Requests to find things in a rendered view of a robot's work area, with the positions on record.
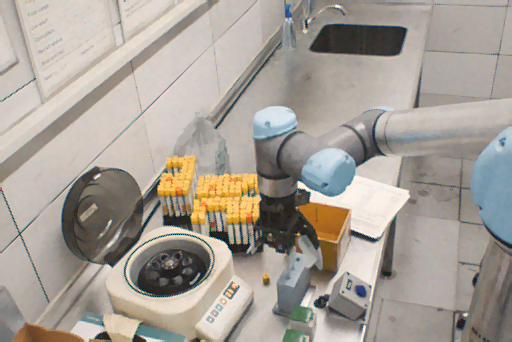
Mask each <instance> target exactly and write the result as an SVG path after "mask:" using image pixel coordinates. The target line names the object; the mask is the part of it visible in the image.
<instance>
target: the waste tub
mask: <svg viewBox="0 0 512 342"><path fill-rule="evenodd" d="M296 209H300V212H301V213H303V214H304V217H305V218H306V219H307V221H308V222H309V223H310V224H311V225H312V226H313V227H314V229H315V230H316V233H317V237H318V239H319V242H320V250H321V254H322V260H323V267H322V270H323V271H326V272H330V273H338V270H339V269H340V265H341V262H342V261H343V258H344V254H345V252H346V250H347V248H348V244H349V242H350V240H351V220H352V209H349V208H344V207H340V206H336V205H328V204H323V203H319V202H314V201H310V203H309V204H306V205H301V206H299V207H296ZM298 237H300V234H299V233H297V234H296V237H295V247H296V253H301V254H303V252H302V250H301V249H300V248H299V245H298V242H297V239H298Z"/></svg>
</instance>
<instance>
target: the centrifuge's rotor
mask: <svg viewBox="0 0 512 342"><path fill-rule="evenodd" d="M206 273H207V270H206V264H205V262H204V261H203V260H202V258H201V257H198V255H196V254H195V253H191V252H188V251H186V250H183V249H169V250H166V251H162V252H161V253H158V254H156V255H154V257H151V258H150V260H149V261H147V262H146V264H144V265H143V266H142V268H141V270H140V272H139V276H138V285H139V290H140V291H142V292H146V293H148V294H152V295H170V294H174V293H180V292H182V291H185V290H186V289H190V288H191V287H193V286H194V285H196V284H198V282H199V281H201V280H202V278H203V277H205V276H206Z"/></svg>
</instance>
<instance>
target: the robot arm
mask: <svg viewBox="0 0 512 342"><path fill-rule="evenodd" d="M297 124H298V123H297V121H296V117H295V113H294V112H293V111H292V110H291V109H289V108H285V107H279V106H274V107H268V108H264V109H262V110H260V111H259V112H257V113H256V114H255V116H254V117H253V134H252V138H253V139H254V147H255V164H256V176H257V185H258V189H259V196H260V198H261V201H259V217H258V218H257V220H256V221H255V225H253V234H252V237H251V246H250V248H249V249H248V250H247V253H249V252H250V250H251V254H254V253H255V252H256V251H257V250H258V249H259V246H260V245H261V244H262V243H263V244H264V245H268V247H270V248H273V249H275V252H276V253H283V254H284V253H285V252H286V250H287V256H289V255H290V253H291V250H292V249H293V247H294V246H295V237H296V234H297V233H299V234H300V237H298V239H297V242H298V245H299V248H300V249H301V250H302V252H303V265H304V266H305V267H306V268H307V269H309V268H311V266H312V265H314V264H315V265H316V268H317V269H319V271H321V270H322V267H323V260H322V254H321V250H320V242H319V239H318V237H317V233H316V230H315V229H314V227H313V226H312V225H311V224H310V223H309V222H308V221H307V219H306V218H305V217H304V214H303V213H301V212H300V209H296V207H299V206H301V205H306V204H309V203H310V197H311V192H310V191H307V190H306V189H302V188H300V187H298V186H299V181H300V182H301V183H303V184H304V185H305V186H306V187H307V188H308V189H311V190H313V191H316V192H318V193H321V194H323V195H324V196H326V197H337V196H339V195H340V194H342V193H344V192H345V190H346V188H347V186H349V185H351V184H352V181H353V179H354V177H355V174H356V168H357V167H358V166H360V165H361V164H364V163H365V162H367V161H368V160H371V159H372V158H374V157H376V156H379V157H419V156H480V157H478V159H477V161H476V164H475V166H474V168H473V174H472V178H471V193H472V197H473V204H476V205H477V204H478V206H479V208H480V211H479V212H478V215H479V216H480V219H481V222H482V224H483V226H484V229H485V230H486V232H488V235H489V239H488V242H487V247H486V251H485V253H484V259H483V262H482V265H481V267H480V273H479V276H478V279H477V282H476V287H475V290H474V293H473V296H472V300H471V304H470V307H469V310H468V313H467V318H466V322H465V324H464V327H463V333H462V336H461V337H460V338H459V339H456V340H455V341H453V342H512V98H510V99H496V100H489V101H482V102H468V103H460V104H453V105H445V106H431V107H424V108H417V109H402V110H395V109H391V108H390V107H388V106H386V105H381V106H378V107H376V108H374V109H368V110H367V111H365V112H363V113H362V114H361V115H360V116H357V117H356V118H354V119H352V120H349V121H348V122H346V123H345V124H342V125H340V126H339V127H337V128H334V129H332V130H331V131H329V132H327V133H325V134H324V135H322V136H319V137H317V138H315V137H313V136H310V135H308V134H307V133H305V132H302V131H300V130H299V129H297V128H296V126H297ZM299 230H300V231H299Z"/></svg>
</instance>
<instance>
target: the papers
mask: <svg viewBox="0 0 512 342"><path fill-rule="evenodd" d="M298 187H300V188H302V189H306V190H307V191H310V192H311V197H310V201H314V202H319V203H323V204H328V205H336V206H340V207H344V208H349V209H352V220H351V230H352V231H354V232H356V233H361V234H364V235H366V236H368V237H372V238H375V239H377V240H379V239H380V237H381V236H382V235H383V233H384V231H385V230H386V229H387V228H388V225H390V223H391V222H392V220H393V219H394V217H396V214H397V213H398V212H399V211H400V209H401V208H402V206H403V205H404V203H405V202H406V201H407V199H408V198H409V197H410V196H409V194H408V192H409V191H407V190H404V189H399V188H396V187H393V186H391V185H385V184H382V183H380V182H377V181H372V180H368V179H366V178H363V177H357V176H355V177H354V179H353V181H352V184H351V185H349V186H347V188H346V190H345V192H344V193H342V194H340V195H339V196H337V197H326V196H324V195H323V194H321V193H318V192H316V191H313V190H311V189H308V188H307V187H306V186H305V185H304V184H303V183H301V182H300V181H299V186H298Z"/></svg>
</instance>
